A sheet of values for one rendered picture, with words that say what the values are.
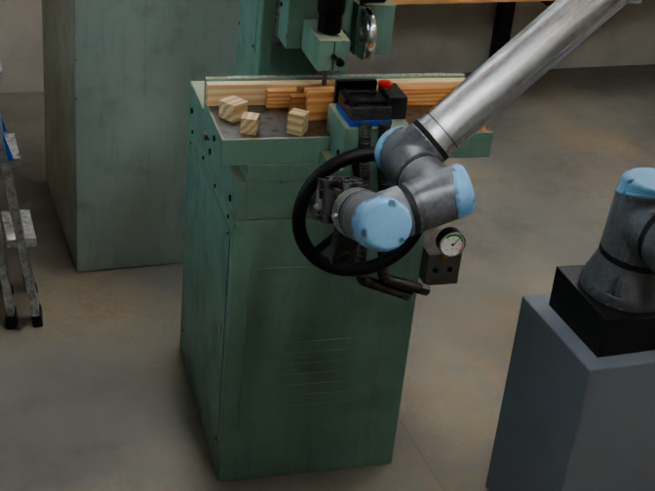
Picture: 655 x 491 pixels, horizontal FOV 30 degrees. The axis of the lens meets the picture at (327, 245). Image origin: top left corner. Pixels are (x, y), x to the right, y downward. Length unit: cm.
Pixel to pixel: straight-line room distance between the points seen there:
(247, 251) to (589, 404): 79
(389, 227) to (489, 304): 183
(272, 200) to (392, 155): 50
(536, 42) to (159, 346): 166
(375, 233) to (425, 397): 139
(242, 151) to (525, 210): 206
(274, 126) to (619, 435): 99
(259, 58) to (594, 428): 111
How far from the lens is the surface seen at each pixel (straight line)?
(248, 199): 258
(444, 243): 270
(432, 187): 205
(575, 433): 266
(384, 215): 200
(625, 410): 270
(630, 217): 255
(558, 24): 219
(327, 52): 262
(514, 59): 218
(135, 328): 353
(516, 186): 460
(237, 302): 270
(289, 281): 270
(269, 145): 254
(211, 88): 265
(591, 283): 264
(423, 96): 277
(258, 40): 282
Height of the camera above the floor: 193
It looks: 29 degrees down
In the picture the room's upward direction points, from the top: 6 degrees clockwise
